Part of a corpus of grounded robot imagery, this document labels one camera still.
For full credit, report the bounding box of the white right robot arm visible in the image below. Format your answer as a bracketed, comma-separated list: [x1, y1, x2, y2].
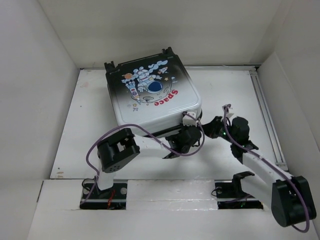
[203, 116, 317, 227]

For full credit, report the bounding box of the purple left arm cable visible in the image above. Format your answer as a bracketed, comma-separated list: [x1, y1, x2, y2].
[79, 111, 206, 204]

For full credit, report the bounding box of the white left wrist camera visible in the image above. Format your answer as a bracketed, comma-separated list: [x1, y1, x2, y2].
[182, 110, 198, 127]

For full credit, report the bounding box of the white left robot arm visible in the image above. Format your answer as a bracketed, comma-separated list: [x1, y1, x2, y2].
[94, 126, 204, 199]

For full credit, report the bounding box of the black suitcase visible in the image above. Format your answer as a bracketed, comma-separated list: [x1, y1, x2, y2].
[104, 47, 203, 136]

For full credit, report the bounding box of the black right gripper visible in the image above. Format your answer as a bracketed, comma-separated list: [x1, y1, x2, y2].
[198, 116, 237, 145]

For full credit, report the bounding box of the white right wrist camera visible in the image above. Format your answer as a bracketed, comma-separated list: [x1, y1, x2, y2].
[222, 104, 234, 119]

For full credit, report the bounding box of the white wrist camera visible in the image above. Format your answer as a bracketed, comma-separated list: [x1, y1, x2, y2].
[222, 104, 234, 119]
[182, 110, 198, 127]

